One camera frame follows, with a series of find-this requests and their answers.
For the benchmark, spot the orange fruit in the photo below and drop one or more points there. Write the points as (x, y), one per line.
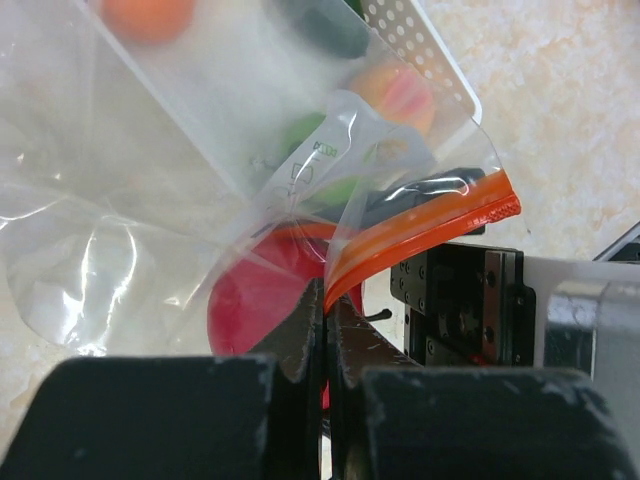
(149, 22)

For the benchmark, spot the peach fruit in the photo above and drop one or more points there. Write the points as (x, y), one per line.
(398, 94)

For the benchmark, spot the green toy watermelon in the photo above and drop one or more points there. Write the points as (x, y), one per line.
(319, 170)

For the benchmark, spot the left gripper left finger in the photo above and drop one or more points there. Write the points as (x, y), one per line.
(252, 416)

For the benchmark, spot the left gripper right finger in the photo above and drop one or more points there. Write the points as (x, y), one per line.
(394, 419)

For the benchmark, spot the red apple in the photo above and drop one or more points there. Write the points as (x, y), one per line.
(263, 286)

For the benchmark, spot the clear zip top bag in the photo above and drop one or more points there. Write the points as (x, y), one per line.
(114, 227)

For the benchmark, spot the white plastic basket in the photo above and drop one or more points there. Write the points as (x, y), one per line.
(239, 76)

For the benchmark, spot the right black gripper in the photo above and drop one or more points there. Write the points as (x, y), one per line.
(464, 305)

